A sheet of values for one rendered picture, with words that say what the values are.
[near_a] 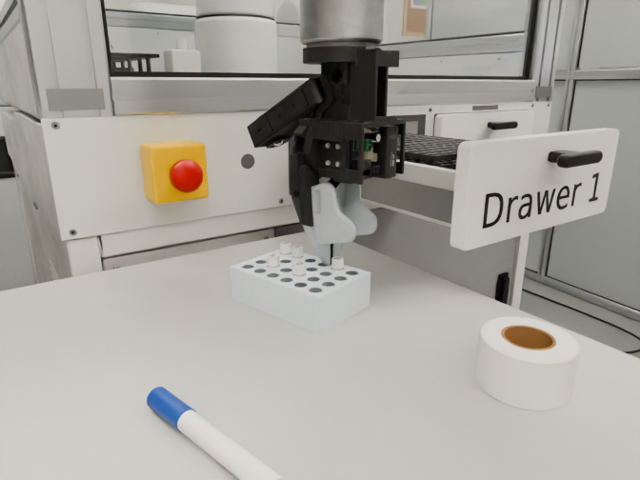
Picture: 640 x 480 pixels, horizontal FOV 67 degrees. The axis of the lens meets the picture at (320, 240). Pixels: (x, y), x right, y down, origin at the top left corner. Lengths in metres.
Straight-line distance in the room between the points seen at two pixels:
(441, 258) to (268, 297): 0.63
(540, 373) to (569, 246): 2.29
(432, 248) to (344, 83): 0.64
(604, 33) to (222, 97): 2.07
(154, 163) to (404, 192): 0.30
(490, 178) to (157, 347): 0.36
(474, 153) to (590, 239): 2.11
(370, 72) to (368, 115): 0.04
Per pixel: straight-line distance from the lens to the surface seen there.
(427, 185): 0.56
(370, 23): 0.45
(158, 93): 0.68
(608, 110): 2.52
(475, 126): 1.02
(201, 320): 0.50
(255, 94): 0.73
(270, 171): 0.74
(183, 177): 0.61
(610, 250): 2.56
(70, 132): 0.65
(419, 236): 1.00
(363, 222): 0.50
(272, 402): 0.38
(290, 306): 0.47
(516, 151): 0.56
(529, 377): 0.38
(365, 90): 0.44
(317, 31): 0.45
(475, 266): 1.17
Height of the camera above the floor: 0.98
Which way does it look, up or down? 18 degrees down
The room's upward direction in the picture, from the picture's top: straight up
